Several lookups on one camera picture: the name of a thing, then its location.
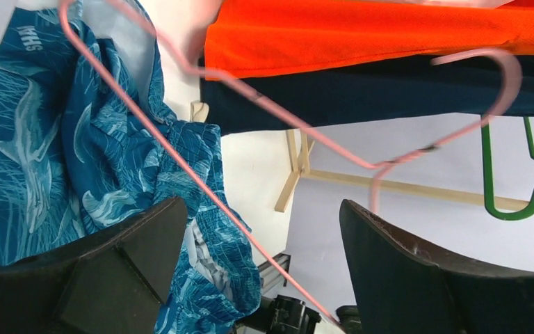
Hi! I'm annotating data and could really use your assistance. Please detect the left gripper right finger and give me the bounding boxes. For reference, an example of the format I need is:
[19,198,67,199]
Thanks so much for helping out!
[339,200,534,333]

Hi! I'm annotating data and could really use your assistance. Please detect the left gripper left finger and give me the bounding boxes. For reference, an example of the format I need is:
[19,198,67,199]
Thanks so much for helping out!
[0,198,187,333]

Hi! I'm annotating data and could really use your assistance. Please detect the pink hanger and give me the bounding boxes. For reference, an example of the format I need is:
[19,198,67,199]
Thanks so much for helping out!
[58,0,524,333]

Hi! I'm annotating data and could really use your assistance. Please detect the green hanger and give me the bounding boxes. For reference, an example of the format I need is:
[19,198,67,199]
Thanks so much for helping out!
[480,117,534,221]

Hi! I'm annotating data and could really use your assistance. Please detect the blue patterned shorts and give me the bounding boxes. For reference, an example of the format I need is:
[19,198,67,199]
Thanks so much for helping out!
[0,6,261,333]

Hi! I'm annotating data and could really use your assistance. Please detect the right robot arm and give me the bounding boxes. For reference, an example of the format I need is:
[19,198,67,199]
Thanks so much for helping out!
[231,295,364,334]

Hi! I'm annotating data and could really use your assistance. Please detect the navy shorts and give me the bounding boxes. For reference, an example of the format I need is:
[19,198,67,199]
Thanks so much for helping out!
[200,56,534,136]

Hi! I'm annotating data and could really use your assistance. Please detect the orange shorts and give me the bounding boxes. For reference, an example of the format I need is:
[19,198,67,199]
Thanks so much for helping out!
[204,1,534,78]

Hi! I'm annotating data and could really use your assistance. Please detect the white shorts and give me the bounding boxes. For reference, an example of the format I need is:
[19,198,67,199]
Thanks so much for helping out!
[389,0,512,8]

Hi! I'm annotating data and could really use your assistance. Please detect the wooden clothes rack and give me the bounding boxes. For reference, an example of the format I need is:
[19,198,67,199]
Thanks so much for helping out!
[273,129,534,220]

